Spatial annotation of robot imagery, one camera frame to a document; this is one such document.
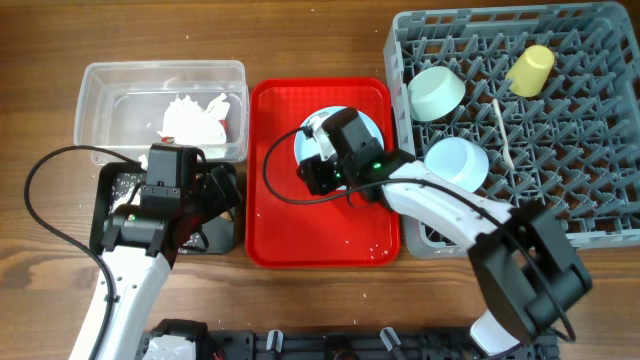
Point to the small light blue bowl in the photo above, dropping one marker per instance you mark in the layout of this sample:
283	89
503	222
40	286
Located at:
458	161

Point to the clear plastic bin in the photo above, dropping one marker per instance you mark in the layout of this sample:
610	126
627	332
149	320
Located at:
121	104

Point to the white paper napkin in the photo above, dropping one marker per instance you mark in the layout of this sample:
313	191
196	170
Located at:
217	109

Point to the mint green bowl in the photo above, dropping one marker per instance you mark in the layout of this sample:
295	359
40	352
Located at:
434	93

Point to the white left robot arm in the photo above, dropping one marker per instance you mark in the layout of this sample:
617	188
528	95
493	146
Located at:
121	304

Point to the red snack wrapper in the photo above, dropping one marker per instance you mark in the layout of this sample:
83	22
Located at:
187	131

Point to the black plastic bin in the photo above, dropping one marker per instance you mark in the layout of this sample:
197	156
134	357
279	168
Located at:
216	237

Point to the white plastic spoon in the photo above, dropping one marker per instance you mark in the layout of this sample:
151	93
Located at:
505	148

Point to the yellow plastic cup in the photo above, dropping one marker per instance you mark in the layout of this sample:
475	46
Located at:
531	71

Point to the light blue plate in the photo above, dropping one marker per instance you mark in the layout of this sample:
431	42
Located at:
310	147

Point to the grey dishwasher rack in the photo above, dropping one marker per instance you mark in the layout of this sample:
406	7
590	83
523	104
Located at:
575	145

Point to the red plastic tray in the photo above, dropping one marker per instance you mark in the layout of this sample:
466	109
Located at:
345	232

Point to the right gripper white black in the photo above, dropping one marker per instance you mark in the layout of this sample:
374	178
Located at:
315	175

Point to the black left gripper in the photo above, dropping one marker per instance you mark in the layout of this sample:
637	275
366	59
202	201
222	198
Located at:
204	183

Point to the white rice pile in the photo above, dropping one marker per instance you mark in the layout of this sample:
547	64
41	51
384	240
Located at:
123	190

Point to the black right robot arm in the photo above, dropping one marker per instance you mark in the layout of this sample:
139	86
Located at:
528	272

